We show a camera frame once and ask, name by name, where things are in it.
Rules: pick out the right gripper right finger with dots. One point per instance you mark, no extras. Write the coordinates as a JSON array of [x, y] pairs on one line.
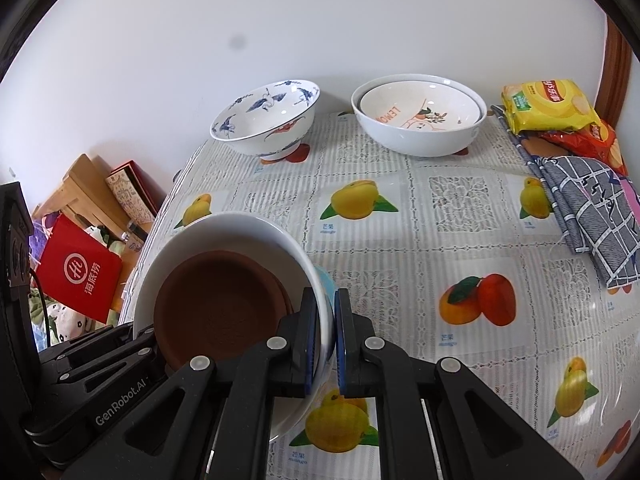
[[436, 420]]

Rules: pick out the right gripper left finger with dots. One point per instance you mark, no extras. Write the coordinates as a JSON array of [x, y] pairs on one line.
[[211, 420]]

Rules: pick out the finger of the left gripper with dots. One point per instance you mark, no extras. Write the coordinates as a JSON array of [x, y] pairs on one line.
[[106, 342], [124, 379]]

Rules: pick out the brown clay cup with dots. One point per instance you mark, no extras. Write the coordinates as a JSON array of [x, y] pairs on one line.
[[217, 304]]

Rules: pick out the blue square plate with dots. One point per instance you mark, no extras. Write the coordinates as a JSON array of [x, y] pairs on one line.
[[329, 289]]

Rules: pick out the white ceramic bowl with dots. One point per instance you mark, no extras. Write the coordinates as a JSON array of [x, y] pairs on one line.
[[271, 247]]

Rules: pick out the red paper bag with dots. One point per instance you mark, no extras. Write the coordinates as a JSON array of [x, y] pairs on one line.
[[78, 271]]

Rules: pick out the wooden board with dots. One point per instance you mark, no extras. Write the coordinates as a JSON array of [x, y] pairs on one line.
[[84, 197]]

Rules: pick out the fruit print tablecloth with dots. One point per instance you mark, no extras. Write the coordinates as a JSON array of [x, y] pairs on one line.
[[436, 254]]

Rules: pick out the grey checkered cloth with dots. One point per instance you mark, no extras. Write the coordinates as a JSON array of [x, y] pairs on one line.
[[596, 209]]

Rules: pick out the blue crane pattern bowl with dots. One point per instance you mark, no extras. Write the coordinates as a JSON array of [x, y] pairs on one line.
[[268, 122]]

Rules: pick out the large white bowl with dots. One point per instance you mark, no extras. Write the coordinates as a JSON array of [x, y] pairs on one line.
[[421, 143]]

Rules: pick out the red chips bag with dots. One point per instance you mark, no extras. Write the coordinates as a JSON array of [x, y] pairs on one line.
[[597, 140]]

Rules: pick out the lemon print inner bowl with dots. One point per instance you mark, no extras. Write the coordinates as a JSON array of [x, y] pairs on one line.
[[420, 105]]

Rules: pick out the yellow chips bag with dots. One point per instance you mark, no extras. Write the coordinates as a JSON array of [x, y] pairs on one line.
[[548, 105]]

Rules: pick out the brown wooden door frame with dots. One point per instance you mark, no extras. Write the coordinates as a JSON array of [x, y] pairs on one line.
[[615, 75]]

